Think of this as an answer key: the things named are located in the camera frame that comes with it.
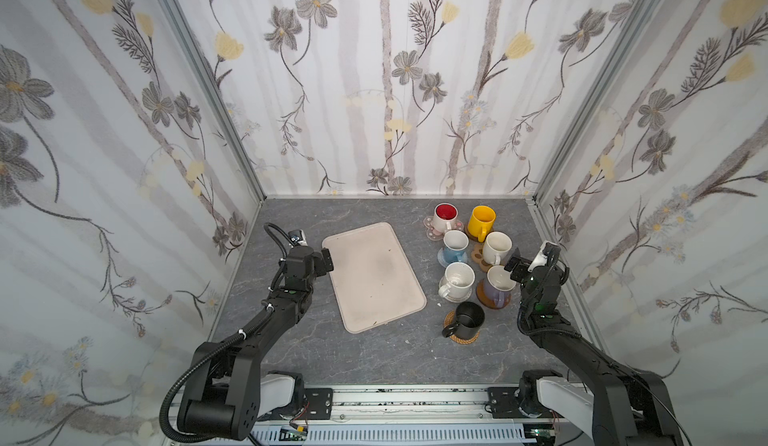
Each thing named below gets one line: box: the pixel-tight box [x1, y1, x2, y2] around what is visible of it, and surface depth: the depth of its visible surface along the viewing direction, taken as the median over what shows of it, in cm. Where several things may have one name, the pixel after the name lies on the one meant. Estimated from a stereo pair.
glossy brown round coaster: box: [476, 278, 512, 310], surface depth 90 cm
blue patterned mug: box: [443, 229, 469, 263], surface depth 97 cm
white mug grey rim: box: [485, 265, 516, 309], surface depth 88 cm
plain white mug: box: [482, 231, 513, 266], surface depth 95 cm
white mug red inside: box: [432, 202, 459, 233], surface depth 107 cm
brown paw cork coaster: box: [471, 243, 493, 272], surface depth 103 cm
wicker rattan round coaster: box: [443, 310, 480, 345], surface depth 86 cm
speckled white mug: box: [438, 261, 475, 299], surface depth 91 cm
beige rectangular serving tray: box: [322, 222, 427, 334], surface depth 97 cm
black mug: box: [442, 301, 485, 340], surface depth 84 cm
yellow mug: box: [468, 205, 496, 243], surface depth 104 cm
